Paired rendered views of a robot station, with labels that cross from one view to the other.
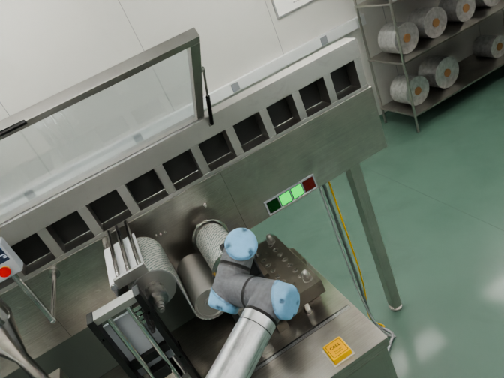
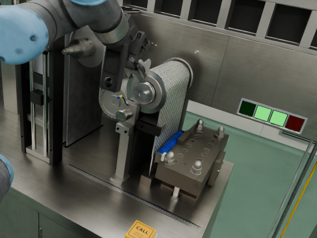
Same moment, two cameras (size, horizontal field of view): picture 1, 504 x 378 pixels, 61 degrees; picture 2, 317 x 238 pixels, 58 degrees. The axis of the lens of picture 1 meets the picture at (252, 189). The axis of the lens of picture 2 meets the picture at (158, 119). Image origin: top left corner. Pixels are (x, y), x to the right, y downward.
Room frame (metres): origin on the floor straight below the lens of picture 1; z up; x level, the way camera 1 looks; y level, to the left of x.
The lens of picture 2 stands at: (0.48, -0.36, 1.59)
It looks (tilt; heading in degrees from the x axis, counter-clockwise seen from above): 26 degrees down; 33
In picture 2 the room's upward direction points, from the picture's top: 10 degrees clockwise
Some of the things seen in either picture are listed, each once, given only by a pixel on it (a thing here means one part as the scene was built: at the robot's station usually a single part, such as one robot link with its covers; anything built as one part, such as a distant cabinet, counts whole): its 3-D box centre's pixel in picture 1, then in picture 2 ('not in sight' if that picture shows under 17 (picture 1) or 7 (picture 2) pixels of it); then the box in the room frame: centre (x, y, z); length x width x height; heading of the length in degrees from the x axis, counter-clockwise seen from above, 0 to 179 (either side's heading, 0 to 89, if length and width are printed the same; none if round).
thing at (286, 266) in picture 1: (281, 270); (196, 153); (1.39, 0.03, 1.00); 0.40 x 0.16 x 0.06; 12
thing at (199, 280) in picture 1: (201, 283); (131, 92); (1.29, 0.31, 1.17); 0.26 x 0.12 x 0.12; 12
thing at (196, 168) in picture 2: (306, 274); (196, 166); (1.24, -0.05, 1.05); 0.04 x 0.04 x 0.04
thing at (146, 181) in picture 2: (267, 305); (161, 163); (1.32, 0.14, 0.92); 0.28 x 0.04 x 0.04; 12
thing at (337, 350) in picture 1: (337, 349); (140, 234); (1.00, -0.04, 0.91); 0.07 x 0.07 x 0.02; 12
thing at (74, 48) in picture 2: (160, 305); (69, 50); (1.05, 0.40, 1.33); 0.06 x 0.03 x 0.03; 12
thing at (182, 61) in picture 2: (210, 237); (175, 75); (1.44, 0.22, 1.25); 0.15 x 0.01 x 0.15; 102
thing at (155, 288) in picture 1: (156, 294); (81, 48); (1.11, 0.41, 1.33); 0.06 x 0.06 x 0.06; 12
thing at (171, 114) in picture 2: not in sight; (169, 122); (1.32, 0.13, 1.11); 0.23 x 0.01 x 0.18; 12
